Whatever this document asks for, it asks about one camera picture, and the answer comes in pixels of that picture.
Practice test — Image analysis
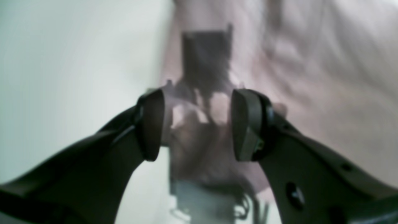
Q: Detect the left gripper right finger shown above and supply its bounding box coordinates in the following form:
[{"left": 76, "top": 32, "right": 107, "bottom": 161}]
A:
[{"left": 231, "top": 88, "right": 398, "bottom": 224}]

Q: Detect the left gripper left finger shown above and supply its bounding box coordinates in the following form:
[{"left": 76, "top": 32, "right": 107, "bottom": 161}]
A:
[{"left": 0, "top": 88, "right": 165, "bottom": 224}]

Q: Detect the pink T-shirt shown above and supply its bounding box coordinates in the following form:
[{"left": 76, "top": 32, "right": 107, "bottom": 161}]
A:
[{"left": 161, "top": 0, "right": 397, "bottom": 194}]

